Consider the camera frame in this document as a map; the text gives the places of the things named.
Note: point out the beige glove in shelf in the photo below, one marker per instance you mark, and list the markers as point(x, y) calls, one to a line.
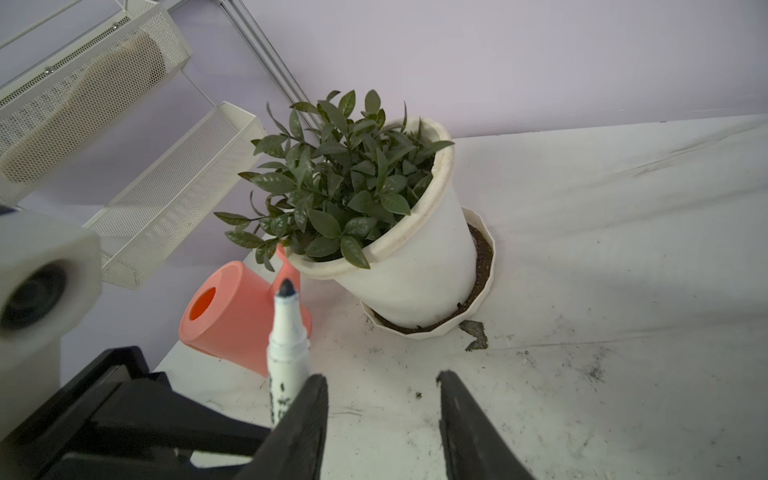
point(43, 134)

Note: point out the upper white mesh shelf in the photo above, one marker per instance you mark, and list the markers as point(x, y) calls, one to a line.
point(135, 17)

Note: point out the potted green plant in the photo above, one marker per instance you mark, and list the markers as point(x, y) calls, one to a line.
point(366, 201)

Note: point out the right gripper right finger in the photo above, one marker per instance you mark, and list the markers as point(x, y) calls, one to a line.
point(472, 447)

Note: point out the lower white mesh shelf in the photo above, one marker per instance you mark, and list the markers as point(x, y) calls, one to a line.
point(146, 222)

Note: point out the pink watering can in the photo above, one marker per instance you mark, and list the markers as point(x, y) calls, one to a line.
point(231, 315)

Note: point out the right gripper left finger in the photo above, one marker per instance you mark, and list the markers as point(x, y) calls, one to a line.
point(295, 447)

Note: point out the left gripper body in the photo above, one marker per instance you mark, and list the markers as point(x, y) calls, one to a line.
point(118, 420)

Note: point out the white mesh shelf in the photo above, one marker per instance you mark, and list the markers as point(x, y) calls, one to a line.
point(135, 17)
point(146, 222)

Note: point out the white plant saucer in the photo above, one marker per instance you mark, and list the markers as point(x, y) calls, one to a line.
point(485, 265)

